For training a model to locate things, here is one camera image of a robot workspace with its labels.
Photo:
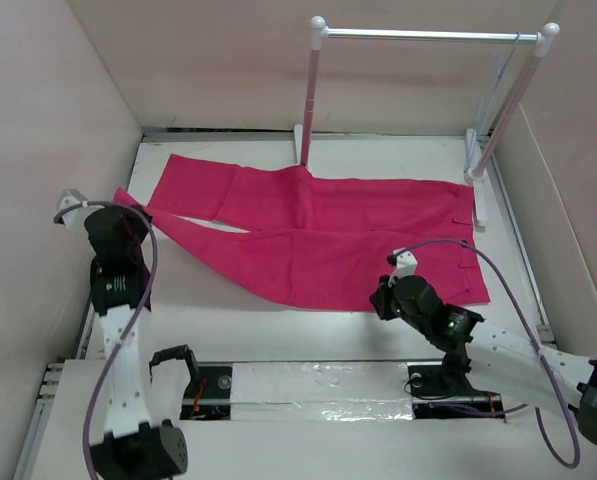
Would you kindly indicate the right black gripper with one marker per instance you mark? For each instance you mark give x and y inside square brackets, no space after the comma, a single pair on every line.
[380,298]

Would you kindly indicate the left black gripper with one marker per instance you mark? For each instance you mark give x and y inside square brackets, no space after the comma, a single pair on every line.
[137,219]

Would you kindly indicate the pink trousers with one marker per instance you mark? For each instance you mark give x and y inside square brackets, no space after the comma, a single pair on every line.
[315,243]

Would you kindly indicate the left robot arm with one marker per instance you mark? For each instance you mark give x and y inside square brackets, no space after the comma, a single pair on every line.
[130,429]

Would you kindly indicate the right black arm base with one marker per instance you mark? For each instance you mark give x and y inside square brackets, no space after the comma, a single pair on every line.
[440,390]

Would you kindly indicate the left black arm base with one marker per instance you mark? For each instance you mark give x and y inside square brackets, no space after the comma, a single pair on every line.
[208,386]

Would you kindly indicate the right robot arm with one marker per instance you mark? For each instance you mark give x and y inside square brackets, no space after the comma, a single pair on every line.
[487,358]

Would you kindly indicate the silver taped centre panel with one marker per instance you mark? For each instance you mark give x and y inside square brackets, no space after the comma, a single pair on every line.
[320,391]

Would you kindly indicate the white clothes rack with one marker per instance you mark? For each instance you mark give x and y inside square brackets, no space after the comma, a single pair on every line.
[540,42]

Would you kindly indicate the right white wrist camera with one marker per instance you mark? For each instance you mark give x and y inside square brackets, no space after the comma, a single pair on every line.
[403,264]

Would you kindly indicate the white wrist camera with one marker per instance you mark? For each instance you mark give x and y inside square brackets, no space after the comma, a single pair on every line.
[403,264]
[72,210]

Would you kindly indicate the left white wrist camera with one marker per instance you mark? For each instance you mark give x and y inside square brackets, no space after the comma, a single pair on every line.
[72,210]

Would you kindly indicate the light blue wire hanger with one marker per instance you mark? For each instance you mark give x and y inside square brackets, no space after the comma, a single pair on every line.
[487,102]

